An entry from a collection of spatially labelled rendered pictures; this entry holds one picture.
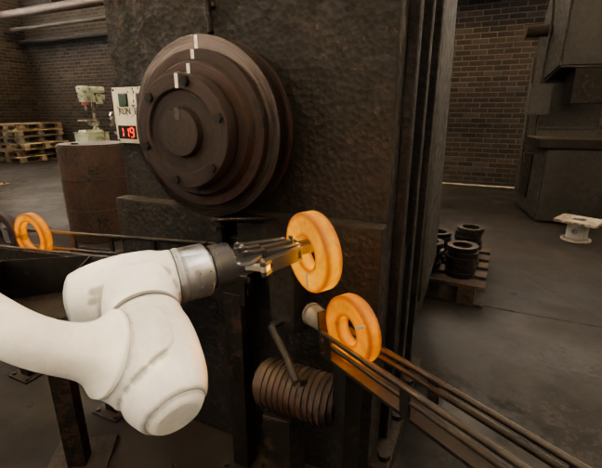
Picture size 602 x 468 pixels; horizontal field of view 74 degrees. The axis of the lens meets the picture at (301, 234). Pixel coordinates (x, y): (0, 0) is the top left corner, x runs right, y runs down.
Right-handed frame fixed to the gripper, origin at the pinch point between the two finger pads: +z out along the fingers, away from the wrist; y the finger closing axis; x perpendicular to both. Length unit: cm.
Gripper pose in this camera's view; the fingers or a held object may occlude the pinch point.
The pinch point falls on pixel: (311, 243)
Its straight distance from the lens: 76.7
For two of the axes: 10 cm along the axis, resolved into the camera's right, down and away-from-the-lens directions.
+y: 5.1, 2.5, -8.2
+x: -0.4, -9.5, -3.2
